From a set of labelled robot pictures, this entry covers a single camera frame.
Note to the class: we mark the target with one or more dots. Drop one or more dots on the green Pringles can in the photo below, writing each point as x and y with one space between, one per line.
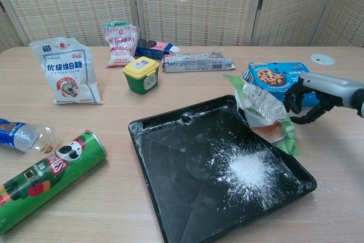
51 180

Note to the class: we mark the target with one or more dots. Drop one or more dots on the blue chocolate chip cookie box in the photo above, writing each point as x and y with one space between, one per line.
270 76

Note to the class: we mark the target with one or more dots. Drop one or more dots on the green white corn starch bag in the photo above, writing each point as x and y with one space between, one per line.
264 106

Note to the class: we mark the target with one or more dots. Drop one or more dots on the clear bottle with blue label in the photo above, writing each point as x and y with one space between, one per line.
22 136

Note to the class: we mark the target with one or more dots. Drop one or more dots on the white caster sugar bag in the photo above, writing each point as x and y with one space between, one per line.
68 72

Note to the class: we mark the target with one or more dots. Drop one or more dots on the long grey wrap box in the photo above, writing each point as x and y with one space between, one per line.
196 62

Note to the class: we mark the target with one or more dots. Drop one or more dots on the green tub with yellow lid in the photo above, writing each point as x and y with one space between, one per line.
140 79

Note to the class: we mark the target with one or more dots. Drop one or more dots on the pink white clear snack bag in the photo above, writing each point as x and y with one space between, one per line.
120 46

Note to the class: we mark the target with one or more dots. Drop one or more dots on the dark blue pink carton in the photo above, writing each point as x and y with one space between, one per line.
153 49

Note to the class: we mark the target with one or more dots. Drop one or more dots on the black rectangular baking tray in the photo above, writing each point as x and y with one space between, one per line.
182 186

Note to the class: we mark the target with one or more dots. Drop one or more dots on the white powder pile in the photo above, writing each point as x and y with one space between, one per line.
250 169

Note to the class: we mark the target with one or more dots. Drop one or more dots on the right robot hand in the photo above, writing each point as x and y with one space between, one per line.
330 88

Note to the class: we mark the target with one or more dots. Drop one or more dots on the woven bamboo folding screen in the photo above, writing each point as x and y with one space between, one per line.
185 4

